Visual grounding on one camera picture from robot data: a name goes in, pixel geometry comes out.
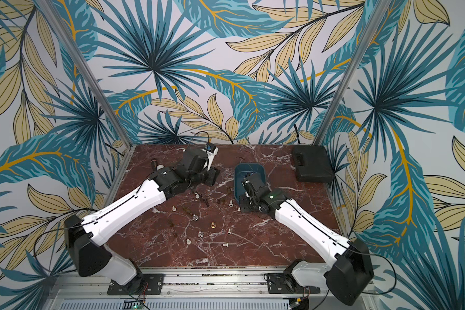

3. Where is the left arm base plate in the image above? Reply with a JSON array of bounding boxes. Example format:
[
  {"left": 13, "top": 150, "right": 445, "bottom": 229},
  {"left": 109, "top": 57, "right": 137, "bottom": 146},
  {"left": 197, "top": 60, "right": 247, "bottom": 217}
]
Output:
[{"left": 107, "top": 273, "right": 165, "bottom": 296}]

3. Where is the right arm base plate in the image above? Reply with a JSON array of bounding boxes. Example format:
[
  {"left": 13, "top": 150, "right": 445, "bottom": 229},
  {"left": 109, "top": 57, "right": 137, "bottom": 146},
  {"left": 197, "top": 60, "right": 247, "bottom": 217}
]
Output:
[{"left": 263, "top": 273, "right": 321, "bottom": 295}]

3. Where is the black plastic tool case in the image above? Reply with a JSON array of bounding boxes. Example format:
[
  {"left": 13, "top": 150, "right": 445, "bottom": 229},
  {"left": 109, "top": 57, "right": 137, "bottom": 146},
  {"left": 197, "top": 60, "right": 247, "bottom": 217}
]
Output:
[{"left": 292, "top": 145, "right": 335, "bottom": 183}]

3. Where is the aluminium frame rail front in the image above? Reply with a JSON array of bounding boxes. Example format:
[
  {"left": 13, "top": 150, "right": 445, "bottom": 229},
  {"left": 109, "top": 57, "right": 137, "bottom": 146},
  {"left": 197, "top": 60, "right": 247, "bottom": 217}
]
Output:
[{"left": 42, "top": 266, "right": 347, "bottom": 309}]

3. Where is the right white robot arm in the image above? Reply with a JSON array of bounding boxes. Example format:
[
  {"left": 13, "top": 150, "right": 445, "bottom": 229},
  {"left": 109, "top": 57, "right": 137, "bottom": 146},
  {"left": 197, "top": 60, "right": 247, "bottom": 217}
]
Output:
[{"left": 240, "top": 173, "right": 374, "bottom": 306}]

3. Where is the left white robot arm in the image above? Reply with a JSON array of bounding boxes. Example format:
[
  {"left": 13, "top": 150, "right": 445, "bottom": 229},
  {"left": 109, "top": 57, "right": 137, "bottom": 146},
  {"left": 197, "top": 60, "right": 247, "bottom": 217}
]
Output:
[{"left": 64, "top": 143, "right": 220, "bottom": 294}]

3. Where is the black orange screwdriver handle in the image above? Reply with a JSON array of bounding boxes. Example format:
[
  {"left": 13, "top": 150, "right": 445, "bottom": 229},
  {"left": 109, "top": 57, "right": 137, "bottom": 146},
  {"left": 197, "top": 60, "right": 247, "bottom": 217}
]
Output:
[{"left": 151, "top": 158, "right": 158, "bottom": 172}]

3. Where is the teal plastic storage box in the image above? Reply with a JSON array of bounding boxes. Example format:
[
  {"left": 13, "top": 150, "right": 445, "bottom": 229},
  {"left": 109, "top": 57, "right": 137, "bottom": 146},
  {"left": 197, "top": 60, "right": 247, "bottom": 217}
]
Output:
[{"left": 233, "top": 163, "right": 267, "bottom": 204}]

